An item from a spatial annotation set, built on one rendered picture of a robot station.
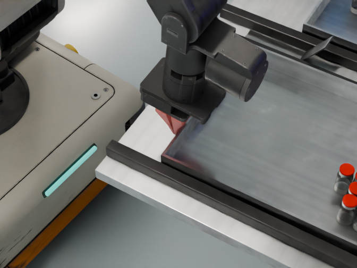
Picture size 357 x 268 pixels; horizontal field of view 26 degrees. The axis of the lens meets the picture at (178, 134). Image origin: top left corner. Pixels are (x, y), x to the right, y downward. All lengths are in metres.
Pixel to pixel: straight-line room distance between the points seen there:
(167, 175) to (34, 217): 0.85
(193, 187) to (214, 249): 1.00
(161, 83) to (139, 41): 1.50
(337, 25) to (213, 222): 0.44
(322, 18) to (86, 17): 1.42
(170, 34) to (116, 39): 1.64
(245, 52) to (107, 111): 1.08
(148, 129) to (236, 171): 0.15
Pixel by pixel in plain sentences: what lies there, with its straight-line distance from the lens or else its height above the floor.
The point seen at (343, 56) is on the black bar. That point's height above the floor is 0.90.
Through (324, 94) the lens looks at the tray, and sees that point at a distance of 1.21.
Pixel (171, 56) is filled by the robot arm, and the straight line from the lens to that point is 0.96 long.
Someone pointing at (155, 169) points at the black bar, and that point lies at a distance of 1.08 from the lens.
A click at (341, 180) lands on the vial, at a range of 1.07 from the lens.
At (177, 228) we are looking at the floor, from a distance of 2.08.
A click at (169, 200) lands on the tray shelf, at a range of 1.07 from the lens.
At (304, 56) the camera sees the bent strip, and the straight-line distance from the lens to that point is 1.25.
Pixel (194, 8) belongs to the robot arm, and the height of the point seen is 1.18.
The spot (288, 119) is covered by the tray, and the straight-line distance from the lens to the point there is 1.17.
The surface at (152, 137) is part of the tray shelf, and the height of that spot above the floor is 0.88.
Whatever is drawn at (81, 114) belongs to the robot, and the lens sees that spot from 1.97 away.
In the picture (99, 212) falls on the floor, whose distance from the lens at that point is 2.12.
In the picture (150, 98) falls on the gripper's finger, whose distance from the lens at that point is 1.03.
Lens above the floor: 1.77
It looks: 51 degrees down
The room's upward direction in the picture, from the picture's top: straight up
